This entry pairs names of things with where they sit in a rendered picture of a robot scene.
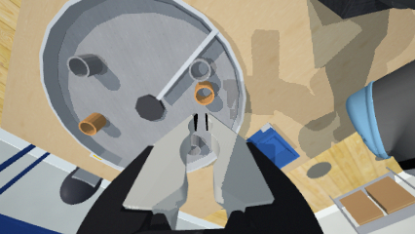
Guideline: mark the blue crate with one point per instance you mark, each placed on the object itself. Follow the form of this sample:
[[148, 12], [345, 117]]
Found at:
[[276, 148]]

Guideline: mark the grey metal sleeve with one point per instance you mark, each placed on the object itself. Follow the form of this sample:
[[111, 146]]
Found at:
[[196, 77], [196, 149], [78, 65]]

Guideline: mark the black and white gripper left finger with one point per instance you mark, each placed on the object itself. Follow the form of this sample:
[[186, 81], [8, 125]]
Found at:
[[155, 182]]

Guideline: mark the bronze bushing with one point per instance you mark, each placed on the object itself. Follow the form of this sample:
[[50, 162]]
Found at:
[[204, 100], [96, 122]]

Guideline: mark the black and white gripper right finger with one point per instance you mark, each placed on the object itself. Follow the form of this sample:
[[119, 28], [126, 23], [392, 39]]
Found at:
[[245, 179]]

